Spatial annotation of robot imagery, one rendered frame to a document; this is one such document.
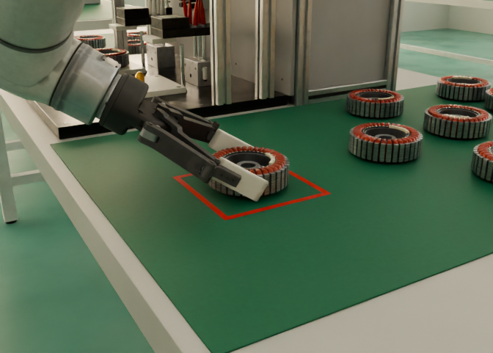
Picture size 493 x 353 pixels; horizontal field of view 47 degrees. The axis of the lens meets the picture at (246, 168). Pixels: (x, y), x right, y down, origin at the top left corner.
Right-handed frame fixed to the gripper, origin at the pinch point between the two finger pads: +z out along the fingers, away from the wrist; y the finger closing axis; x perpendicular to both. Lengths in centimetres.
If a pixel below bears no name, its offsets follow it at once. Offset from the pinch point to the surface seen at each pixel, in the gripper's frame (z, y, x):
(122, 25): -27, 73, 4
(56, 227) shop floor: -19, 139, 102
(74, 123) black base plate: -24.0, 25.1, 14.9
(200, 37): -10, 56, -5
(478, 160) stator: 28.1, 0.1, -16.7
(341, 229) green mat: 9.8, -14.0, -3.0
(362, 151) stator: 16.4, 8.1, -8.4
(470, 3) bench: 156, 313, -83
